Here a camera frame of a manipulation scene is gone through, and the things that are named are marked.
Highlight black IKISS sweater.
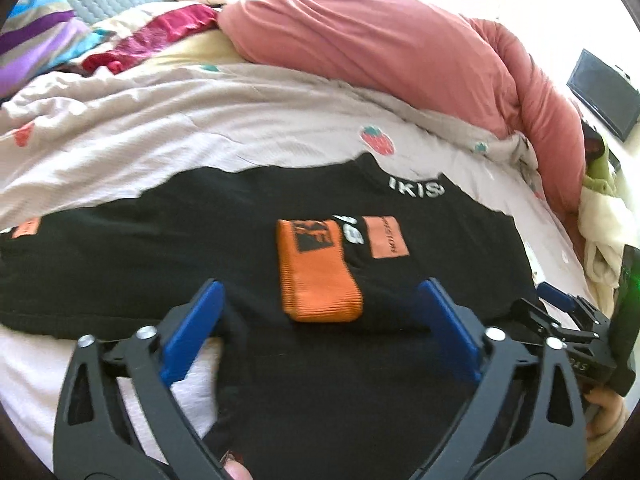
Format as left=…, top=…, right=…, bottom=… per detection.
left=1, top=154, right=537, bottom=479

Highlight right hand thumb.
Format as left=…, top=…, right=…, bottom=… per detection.
left=582, top=387, right=624, bottom=439

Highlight left hand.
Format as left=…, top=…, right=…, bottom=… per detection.
left=221, top=453, right=253, bottom=480

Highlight beige fuzzy right sleeve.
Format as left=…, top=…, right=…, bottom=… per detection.
left=586, top=405, right=629, bottom=469

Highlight cream fleece blanket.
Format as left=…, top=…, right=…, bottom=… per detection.
left=578, top=186, right=637, bottom=318

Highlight green garment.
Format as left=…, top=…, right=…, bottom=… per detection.
left=582, top=146, right=618, bottom=196

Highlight dark black garment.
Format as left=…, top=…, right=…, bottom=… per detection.
left=582, top=120, right=605, bottom=165

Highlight black monitor screen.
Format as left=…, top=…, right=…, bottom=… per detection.
left=567, top=49, right=639, bottom=141

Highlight salmon pink duvet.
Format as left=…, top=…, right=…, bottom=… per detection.
left=218, top=0, right=586, bottom=219

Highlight pink strawberry print bedsheet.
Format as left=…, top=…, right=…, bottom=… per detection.
left=0, top=62, right=597, bottom=470

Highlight striped purple blue pillow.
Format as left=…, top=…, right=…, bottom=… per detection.
left=1, top=0, right=112, bottom=101

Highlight magenta red garment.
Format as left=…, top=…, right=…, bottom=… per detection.
left=81, top=3, right=219, bottom=75

